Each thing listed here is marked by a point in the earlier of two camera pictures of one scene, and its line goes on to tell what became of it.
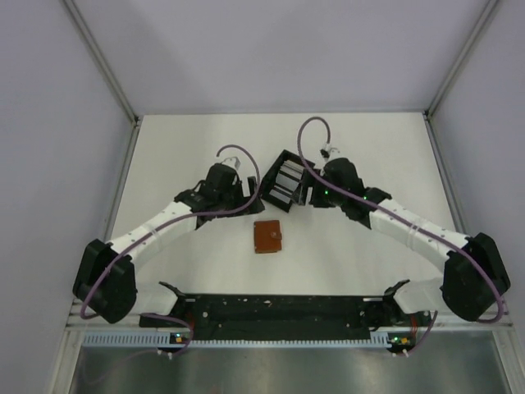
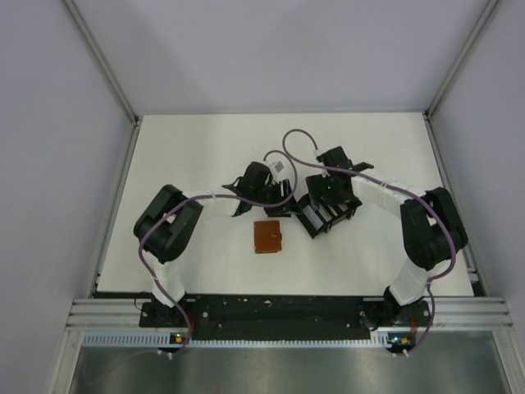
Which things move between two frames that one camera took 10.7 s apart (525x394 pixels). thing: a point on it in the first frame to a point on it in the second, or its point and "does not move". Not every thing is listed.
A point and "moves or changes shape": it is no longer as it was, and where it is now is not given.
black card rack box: [285, 185] moves or changes shape
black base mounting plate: [287, 318] does not move
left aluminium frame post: [101, 61] does not move
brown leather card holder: [267, 236] does not move
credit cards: [287, 180] moves or changes shape
